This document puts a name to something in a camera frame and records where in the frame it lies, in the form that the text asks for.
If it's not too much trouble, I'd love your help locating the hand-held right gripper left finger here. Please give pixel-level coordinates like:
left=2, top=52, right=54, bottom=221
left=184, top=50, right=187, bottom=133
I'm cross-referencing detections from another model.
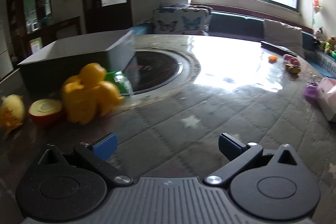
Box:
left=38, top=132, right=133, bottom=187

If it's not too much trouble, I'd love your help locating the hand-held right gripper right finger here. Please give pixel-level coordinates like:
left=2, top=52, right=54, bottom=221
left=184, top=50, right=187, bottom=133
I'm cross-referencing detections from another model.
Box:
left=205, top=133, right=305, bottom=186

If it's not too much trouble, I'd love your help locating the yellow plastic toy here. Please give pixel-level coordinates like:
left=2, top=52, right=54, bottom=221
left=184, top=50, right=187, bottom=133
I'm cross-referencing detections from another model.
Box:
left=61, top=63, right=124, bottom=125

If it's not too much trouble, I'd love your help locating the green snack packet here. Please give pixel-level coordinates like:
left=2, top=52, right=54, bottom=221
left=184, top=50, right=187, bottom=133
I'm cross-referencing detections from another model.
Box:
left=104, top=70, right=133, bottom=96

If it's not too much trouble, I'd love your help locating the grey rectangular container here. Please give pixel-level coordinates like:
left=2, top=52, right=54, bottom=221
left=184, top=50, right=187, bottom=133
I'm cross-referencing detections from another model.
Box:
left=17, top=29, right=136, bottom=92

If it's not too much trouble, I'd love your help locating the grey star quilted tablecloth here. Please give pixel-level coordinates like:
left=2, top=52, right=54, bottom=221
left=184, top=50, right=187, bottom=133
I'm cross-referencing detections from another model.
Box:
left=0, top=34, right=336, bottom=224

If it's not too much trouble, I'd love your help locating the red apple half toy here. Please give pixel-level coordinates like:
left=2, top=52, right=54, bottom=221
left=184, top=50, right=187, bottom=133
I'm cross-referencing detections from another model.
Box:
left=28, top=98, right=64, bottom=127

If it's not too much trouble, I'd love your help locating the round black cooktop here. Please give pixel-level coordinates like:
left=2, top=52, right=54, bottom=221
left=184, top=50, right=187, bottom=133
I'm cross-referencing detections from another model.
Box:
left=123, top=49, right=202, bottom=95

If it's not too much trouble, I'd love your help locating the small purple toy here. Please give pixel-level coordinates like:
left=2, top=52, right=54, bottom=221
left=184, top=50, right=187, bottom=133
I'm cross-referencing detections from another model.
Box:
left=303, top=82, right=320, bottom=102

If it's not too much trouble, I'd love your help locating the yellow chick plush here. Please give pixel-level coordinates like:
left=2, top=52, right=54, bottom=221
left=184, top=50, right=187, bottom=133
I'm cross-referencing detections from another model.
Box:
left=0, top=94, right=26, bottom=136

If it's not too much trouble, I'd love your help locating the pink and red toy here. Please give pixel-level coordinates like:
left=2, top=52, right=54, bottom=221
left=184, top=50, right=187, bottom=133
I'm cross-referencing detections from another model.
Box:
left=282, top=54, right=301, bottom=74

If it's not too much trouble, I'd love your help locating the pink white packet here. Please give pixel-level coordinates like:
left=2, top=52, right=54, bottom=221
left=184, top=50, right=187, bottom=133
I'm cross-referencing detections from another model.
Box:
left=316, top=77, right=336, bottom=123

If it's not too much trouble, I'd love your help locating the black remote control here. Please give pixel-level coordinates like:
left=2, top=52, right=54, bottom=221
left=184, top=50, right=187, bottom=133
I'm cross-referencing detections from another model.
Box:
left=260, top=40, right=298, bottom=57

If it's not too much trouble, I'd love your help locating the blue sofa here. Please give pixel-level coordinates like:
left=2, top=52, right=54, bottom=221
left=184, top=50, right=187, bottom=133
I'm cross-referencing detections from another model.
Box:
left=131, top=10, right=336, bottom=79

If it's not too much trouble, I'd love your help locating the beige cushion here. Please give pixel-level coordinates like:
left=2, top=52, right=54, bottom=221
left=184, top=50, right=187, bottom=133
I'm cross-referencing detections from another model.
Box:
left=263, top=18, right=305, bottom=57

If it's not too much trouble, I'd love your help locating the wooden side table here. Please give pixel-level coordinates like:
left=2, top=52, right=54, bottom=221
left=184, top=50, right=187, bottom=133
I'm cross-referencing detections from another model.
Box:
left=49, top=16, right=82, bottom=42

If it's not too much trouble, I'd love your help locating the butterfly print pillow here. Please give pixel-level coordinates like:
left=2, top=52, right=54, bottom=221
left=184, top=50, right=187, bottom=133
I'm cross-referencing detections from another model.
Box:
left=160, top=3, right=214, bottom=14
left=153, top=7, right=210, bottom=36

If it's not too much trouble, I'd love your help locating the yellow green toy heap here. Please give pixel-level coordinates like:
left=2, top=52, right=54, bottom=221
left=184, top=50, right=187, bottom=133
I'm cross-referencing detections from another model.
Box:
left=324, top=35, right=336, bottom=60

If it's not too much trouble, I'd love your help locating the small cow plush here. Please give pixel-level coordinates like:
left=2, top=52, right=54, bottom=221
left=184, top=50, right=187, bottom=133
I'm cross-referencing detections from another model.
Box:
left=313, top=27, right=325, bottom=42

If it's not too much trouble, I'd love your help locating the dark wooden display cabinet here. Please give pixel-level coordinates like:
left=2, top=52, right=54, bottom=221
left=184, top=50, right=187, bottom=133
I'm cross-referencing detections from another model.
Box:
left=6, top=0, right=53, bottom=58

